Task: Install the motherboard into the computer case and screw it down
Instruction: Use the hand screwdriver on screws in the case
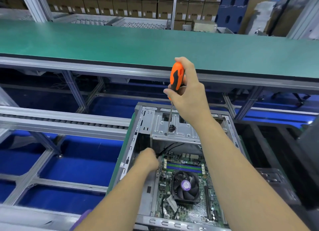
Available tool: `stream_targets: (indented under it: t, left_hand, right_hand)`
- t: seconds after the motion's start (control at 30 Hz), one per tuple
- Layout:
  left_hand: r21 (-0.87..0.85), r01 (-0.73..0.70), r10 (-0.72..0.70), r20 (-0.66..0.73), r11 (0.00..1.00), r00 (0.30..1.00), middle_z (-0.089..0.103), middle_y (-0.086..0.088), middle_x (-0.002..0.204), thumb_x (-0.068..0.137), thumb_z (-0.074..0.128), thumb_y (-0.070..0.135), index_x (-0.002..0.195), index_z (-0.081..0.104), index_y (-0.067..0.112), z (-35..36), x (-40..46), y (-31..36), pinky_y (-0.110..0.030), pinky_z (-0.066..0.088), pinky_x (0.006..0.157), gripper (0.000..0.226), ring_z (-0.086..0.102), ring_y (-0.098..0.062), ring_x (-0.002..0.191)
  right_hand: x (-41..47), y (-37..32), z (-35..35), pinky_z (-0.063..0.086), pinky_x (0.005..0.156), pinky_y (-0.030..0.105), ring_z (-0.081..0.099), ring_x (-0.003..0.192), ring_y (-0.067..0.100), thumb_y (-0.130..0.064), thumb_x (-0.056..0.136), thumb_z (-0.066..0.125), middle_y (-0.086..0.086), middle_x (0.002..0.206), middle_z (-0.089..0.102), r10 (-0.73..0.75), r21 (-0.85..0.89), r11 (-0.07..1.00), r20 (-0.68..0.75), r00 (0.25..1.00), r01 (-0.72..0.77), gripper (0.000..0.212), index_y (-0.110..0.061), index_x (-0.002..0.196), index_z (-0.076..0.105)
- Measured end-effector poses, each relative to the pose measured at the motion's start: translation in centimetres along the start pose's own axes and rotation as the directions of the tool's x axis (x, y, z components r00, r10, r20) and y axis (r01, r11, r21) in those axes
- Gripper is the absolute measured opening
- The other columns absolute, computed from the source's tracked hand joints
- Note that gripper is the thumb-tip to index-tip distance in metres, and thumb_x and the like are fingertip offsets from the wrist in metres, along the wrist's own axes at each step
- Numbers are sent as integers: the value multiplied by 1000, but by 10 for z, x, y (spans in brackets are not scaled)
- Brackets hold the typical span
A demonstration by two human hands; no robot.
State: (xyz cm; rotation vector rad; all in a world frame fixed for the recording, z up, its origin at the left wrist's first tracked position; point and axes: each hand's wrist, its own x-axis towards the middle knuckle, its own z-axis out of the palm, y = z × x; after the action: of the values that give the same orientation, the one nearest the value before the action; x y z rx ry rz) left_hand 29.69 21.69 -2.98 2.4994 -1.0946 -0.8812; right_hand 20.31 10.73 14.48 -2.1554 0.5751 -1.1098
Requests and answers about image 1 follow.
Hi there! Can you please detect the person's right hand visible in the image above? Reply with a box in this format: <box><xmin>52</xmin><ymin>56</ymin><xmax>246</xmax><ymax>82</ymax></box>
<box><xmin>163</xmin><ymin>57</ymin><xmax>215</xmax><ymax>127</ymax></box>

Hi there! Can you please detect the person's left hand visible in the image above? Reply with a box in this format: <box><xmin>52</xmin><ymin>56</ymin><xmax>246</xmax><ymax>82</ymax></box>
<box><xmin>132</xmin><ymin>148</ymin><xmax>161</xmax><ymax>174</ymax></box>

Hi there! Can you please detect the grey metal computer case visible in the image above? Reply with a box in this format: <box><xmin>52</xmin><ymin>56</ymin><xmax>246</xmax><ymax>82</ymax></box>
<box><xmin>107</xmin><ymin>103</ymin><xmax>250</xmax><ymax>231</ymax></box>

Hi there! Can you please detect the orange black handle screwdriver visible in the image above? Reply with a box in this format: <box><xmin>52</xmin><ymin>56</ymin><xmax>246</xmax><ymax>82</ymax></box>
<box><xmin>167</xmin><ymin>62</ymin><xmax>186</xmax><ymax>133</ymax></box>

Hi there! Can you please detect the black CPU cooler fan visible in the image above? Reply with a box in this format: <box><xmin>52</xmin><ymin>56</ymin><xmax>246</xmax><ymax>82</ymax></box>
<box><xmin>172</xmin><ymin>171</ymin><xmax>201</xmax><ymax>205</ymax></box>

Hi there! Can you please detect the green motherboard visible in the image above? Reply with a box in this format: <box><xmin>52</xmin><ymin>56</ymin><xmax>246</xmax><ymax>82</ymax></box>
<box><xmin>156</xmin><ymin>151</ymin><xmax>227</xmax><ymax>224</ymax></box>

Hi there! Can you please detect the person's left forearm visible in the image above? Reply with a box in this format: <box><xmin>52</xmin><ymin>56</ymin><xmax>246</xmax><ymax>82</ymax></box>
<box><xmin>75</xmin><ymin>166</ymin><xmax>158</xmax><ymax>231</ymax></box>

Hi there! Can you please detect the person's right forearm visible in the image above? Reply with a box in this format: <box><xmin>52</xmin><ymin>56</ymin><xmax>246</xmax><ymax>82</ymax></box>
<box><xmin>194</xmin><ymin>116</ymin><xmax>310</xmax><ymax>231</ymax></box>

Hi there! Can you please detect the green conveyor belt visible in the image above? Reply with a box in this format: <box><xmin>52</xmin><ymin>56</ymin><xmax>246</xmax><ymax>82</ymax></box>
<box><xmin>0</xmin><ymin>20</ymin><xmax>319</xmax><ymax>82</ymax></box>

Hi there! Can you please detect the stack of cardboard boxes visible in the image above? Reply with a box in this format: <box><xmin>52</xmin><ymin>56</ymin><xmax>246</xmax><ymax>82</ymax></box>
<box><xmin>42</xmin><ymin>0</ymin><xmax>255</xmax><ymax>19</ymax></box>

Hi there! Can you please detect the clear plastic screw tray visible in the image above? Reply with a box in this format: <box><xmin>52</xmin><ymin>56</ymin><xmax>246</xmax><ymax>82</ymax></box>
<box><xmin>257</xmin><ymin>167</ymin><xmax>302</xmax><ymax>206</ymax></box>

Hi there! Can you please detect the grey flat metal rail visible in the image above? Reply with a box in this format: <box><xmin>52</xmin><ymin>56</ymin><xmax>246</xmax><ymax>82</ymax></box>
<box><xmin>0</xmin><ymin>106</ymin><xmax>133</xmax><ymax>141</ymax></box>

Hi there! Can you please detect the grey roller conveyor rail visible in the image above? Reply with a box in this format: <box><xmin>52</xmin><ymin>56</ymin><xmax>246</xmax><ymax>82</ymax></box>
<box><xmin>0</xmin><ymin>203</ymin><xmax>80</xmax><ymax>231</ymax></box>

